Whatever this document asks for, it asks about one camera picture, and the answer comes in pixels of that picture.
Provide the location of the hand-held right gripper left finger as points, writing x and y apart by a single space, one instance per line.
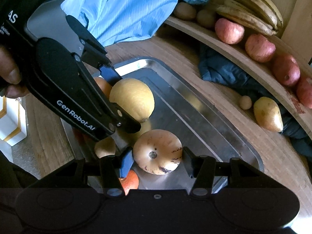
126 162

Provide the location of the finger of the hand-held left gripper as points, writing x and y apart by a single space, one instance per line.
129 123
109 74

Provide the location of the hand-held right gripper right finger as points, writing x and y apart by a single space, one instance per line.
189 162

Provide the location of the pale orange apple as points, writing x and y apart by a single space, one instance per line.
102 85

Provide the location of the orange mandarin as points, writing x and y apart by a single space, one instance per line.
131 181

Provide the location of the yellow lemon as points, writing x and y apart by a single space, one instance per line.
132 97

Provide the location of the pale yellow spotted apple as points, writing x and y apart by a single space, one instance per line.
160 148

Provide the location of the metal tray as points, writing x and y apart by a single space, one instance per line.
195 117

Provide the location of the small brown round fruit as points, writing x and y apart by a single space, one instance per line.
245 102

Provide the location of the person's left hand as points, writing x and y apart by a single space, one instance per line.
9 70

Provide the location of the light blue garment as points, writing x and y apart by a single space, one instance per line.
126 9

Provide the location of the white box with yellow stripes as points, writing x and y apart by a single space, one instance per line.
9 124

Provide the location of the dark blue cloth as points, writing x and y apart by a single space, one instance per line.
224 70

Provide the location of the brown kiwi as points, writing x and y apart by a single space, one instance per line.
185 11
206 18

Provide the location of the curved wooden shelf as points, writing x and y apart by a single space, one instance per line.
243 61

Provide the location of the red apple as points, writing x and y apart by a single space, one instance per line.
260 48
229 31
286 69
305 92

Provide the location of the bunch of brown-spotted bananas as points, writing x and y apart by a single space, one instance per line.
251 12

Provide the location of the wooden back panel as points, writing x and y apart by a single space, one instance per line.
299 17

